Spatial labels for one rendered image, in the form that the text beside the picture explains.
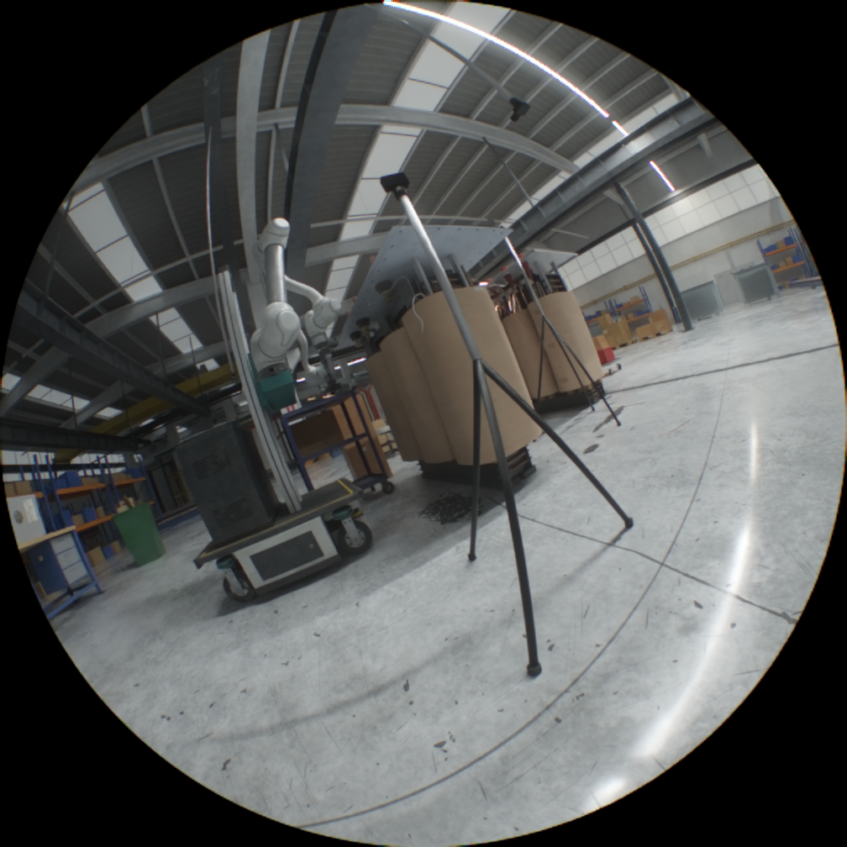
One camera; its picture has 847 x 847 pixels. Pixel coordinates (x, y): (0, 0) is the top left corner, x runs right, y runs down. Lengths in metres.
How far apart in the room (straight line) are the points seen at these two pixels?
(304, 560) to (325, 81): 4.82
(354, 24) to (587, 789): 4.93
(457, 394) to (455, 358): 0.17
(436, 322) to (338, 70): 3.85
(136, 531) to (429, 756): 4.62
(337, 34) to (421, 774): 4.93
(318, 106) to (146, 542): 6.29
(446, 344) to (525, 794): 1.53
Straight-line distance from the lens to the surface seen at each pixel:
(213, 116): 6.84
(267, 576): 1.49
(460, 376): 1.40
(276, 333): 1.28
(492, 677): 0.72
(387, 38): 10.57
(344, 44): 4.44
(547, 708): 0.66
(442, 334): 1.42
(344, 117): 10.00
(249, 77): 8.20
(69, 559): 4.34
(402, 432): 2.22
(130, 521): 4.90
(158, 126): 10.62
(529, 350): 3.18
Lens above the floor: 0.59
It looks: 4 degrees down
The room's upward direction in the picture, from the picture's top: 21 degrees counter-clockwise
